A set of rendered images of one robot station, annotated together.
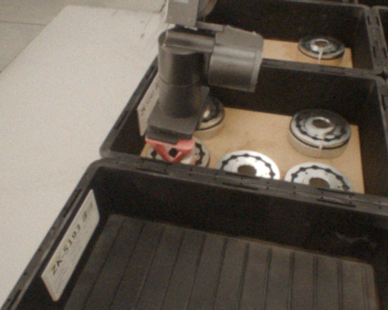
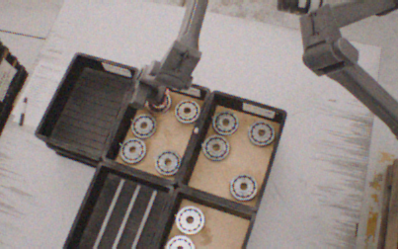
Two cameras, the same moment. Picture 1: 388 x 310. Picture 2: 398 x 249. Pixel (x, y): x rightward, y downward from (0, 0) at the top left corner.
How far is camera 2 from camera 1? 1.50 m
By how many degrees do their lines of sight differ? 56
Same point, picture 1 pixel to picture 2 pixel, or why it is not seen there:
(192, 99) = not seen: hidden behind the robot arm
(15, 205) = not seen: hidden behind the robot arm
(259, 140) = (171, 139)
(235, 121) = (186, 130)
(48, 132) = (226, 58)
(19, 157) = (208, 50)
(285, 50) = (254, 171)
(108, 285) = (114, 84)
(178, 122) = not seen: hidden behind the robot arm
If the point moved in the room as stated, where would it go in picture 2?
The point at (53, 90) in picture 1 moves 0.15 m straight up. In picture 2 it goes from (264, 55) to (267, 37)
